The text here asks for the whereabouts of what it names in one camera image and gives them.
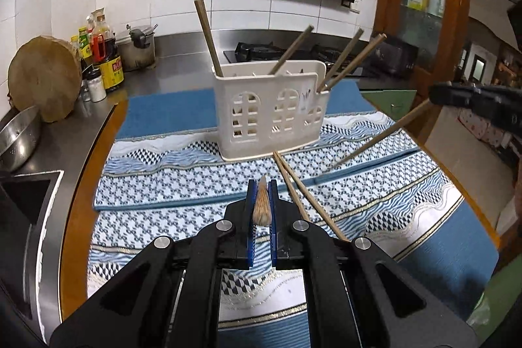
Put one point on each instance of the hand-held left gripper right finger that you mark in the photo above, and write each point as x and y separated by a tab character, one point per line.
274	227

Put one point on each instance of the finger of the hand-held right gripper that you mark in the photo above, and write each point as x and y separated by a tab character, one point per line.
485	115
485	97

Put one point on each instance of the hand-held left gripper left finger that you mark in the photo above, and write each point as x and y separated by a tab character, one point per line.
249	227

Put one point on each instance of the brown wooden chopstick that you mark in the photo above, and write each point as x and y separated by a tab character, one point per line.
379	136
261	203
346	52
291	48
322	211
291	187
208	36
354	60

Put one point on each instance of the white plastic utensil holder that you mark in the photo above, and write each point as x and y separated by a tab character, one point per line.
261	123

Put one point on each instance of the wooden glass door cabinet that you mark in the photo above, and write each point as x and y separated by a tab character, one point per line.
452	26

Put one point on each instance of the black countertop appliance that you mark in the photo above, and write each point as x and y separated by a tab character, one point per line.
397	56

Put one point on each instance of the green drawer cabinet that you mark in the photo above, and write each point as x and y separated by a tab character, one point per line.
387	99

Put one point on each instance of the blue patterned table mat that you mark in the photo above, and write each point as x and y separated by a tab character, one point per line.
171	115
428	250

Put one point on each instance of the black gas stove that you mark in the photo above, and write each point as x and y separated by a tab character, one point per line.
253	52

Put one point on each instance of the white shaker jar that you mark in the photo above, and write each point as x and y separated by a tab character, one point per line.
96	87

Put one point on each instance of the metal pot with lid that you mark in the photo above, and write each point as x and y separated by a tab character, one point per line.
136	52

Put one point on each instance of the black kitchen sink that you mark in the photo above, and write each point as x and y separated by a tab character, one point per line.
24	217

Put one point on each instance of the dark sauce bottle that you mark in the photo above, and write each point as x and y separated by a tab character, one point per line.
111	46

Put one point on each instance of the red label bottle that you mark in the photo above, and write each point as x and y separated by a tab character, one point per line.
98	48

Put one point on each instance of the green cap bottle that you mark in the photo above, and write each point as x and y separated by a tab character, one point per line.
84	44

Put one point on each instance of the metal colander bowl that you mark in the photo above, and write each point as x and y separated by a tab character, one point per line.
18	140

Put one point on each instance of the round wooden chopping block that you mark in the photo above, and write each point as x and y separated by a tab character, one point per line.
45	81

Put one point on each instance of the white wall socket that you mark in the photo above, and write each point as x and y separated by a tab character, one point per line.
357	4

